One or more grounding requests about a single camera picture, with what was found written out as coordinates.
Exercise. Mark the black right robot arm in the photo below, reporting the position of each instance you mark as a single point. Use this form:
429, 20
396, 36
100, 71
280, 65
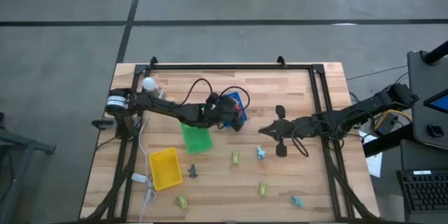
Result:
367, 106

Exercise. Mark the black desk leg bar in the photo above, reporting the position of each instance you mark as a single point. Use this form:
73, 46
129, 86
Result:
385, 143

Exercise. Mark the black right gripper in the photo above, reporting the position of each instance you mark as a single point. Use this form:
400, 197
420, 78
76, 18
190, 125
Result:
288, 128

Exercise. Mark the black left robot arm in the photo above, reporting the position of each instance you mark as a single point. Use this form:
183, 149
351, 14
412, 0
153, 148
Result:
164, 106

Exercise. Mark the teal staple remover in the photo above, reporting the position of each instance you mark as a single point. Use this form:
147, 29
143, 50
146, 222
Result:
261, 153
297, 201

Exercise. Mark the black keyboard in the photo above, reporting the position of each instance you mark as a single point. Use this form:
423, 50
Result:
423, 192

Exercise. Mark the yellow-green stapler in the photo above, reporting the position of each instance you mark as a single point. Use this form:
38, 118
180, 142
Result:
182, 202
236, 157
263, 189

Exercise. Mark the blue lit screen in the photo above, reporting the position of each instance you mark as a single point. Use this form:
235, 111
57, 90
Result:
441, 103

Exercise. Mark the round black knob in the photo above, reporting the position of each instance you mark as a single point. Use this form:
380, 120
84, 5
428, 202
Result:
435, 130

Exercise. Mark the dark grey staple remover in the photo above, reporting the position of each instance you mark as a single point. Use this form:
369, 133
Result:
192, 171

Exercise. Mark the black metal table frame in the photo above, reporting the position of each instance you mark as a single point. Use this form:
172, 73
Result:
227, 66

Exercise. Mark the black pole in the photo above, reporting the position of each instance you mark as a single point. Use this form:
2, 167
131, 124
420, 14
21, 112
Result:
437, 54

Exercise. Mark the grey metal stand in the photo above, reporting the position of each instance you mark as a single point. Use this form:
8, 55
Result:
31, 146

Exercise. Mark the blue plastic basket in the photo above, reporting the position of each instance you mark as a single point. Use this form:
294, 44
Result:
244, 115

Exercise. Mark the white paper sheet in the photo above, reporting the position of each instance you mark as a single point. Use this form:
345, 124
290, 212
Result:
375, 166

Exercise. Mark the green plastic basket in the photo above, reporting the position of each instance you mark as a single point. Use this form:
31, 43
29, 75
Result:
196, 140

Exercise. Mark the white power adapter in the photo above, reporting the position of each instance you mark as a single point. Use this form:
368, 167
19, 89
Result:
139, 178

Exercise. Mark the white light bulb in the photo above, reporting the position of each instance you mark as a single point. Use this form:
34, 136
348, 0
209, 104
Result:
148, 83

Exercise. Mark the yellow plastic basket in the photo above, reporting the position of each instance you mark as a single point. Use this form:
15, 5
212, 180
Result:
164, 168

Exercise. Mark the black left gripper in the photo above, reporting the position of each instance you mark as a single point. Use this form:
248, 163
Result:
220, 112

